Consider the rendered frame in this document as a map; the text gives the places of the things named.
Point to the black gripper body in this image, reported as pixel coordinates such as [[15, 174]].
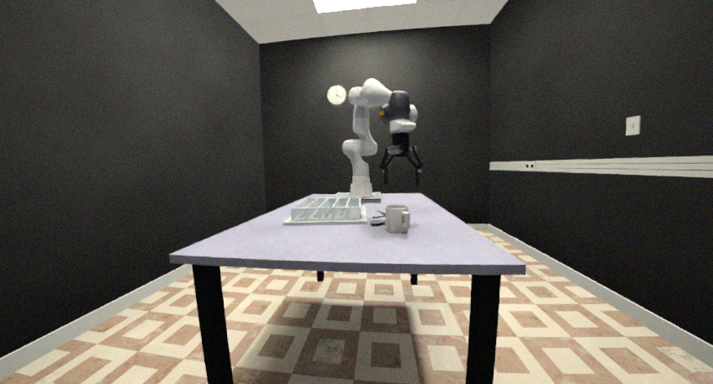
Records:
[[401, 139]]

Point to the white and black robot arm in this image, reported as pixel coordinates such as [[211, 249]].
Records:
[[396, 108]]

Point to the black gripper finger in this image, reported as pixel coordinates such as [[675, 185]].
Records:
[[383, 166], [418, 167]]

